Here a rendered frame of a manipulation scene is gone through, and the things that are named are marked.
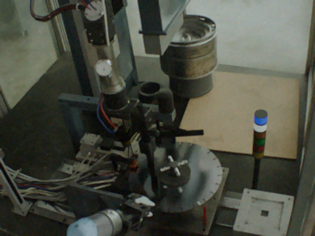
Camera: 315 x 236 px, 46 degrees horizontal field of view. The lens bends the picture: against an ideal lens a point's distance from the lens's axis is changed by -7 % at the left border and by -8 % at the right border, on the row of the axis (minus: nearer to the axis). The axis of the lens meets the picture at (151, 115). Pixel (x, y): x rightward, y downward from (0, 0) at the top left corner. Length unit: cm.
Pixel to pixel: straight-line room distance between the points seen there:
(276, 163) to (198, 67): 59
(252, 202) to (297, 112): 71
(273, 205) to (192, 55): 82
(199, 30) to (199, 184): 92
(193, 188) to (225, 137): 51
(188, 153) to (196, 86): 59
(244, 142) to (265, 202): 47
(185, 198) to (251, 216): 23
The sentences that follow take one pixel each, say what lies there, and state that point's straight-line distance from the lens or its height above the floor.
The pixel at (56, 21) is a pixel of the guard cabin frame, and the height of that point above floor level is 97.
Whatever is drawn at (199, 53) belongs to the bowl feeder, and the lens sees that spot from 183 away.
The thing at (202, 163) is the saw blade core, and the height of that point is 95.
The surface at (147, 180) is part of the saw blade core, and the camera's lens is 138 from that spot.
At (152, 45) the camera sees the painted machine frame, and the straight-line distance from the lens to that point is 145.
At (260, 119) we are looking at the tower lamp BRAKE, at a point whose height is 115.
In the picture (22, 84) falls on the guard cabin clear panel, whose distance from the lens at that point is 243.
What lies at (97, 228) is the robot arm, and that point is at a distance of 98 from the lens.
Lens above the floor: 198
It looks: 39 degrees down
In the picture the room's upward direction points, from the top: 10 degrees counter-clockwise
